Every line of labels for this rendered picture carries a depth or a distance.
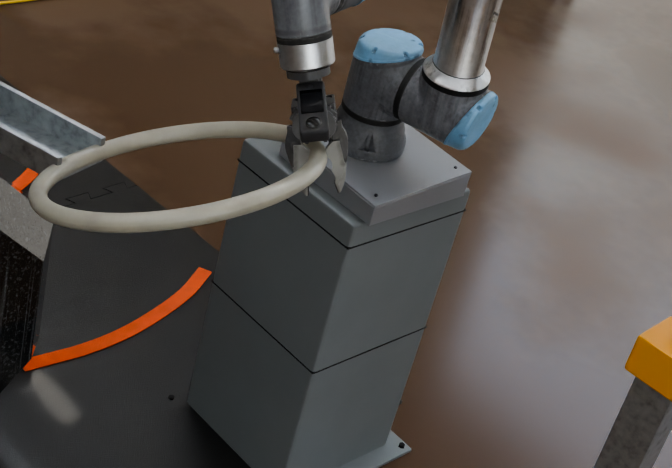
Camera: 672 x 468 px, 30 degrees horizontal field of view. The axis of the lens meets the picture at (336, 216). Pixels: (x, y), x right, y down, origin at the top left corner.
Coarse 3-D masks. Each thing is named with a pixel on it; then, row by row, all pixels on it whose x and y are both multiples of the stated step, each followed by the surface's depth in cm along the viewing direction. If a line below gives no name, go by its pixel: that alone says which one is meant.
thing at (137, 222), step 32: (160, 128) 226; (192, 128) 226; (224, 128) 225; (256, 128) 222; (64, 160) 214; (96, 160) 220; (320, 160) 200; (32, 192) 200; (256, 192) 187; (288, 192) 190; (64, 224) 189; (96, 224) 185; (128, 224) 184; (160, 224) 183; (192, 224) 184
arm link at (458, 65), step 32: (448, 0) 262; (480, 0) 256; (448, 32) 263; (480, 32) 261; (448, 64) 267; (480, 64) 267; (416, 96) 274; (448, 96) 269; (480, 96) 271; (416, 128) 280; (448, 128) 272; (480, 128) 278
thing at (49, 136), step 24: (0, 96) 230; (24, 96) 227; (0, 120) 227; (24, 120) 229; (48, 120) 225; (72, 120) 223; (0, 144) 218; (24, 144) 215; (48, 144) 223; (72, 144) 224; (96, 144) 221
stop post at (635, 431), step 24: (648, 336) 223; (648, 360) 223; (648, 384) 224; (624, 408) 231; (648, 408) 228; (624, 432) 233; (648, 432) 229; (600, 456) 238; (624, 456) 234; (648, 456) 233
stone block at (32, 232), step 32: (0, 192) 273; (0, 224) 271; (32, 224) 283; (0, 256) 275; (32, 256) 282; (0, 288) 280; (32, 288) 287; (0, 320) 286; (32, 320) 293; (0, 352) 292; (32, 352) 300; (0, 384) 298
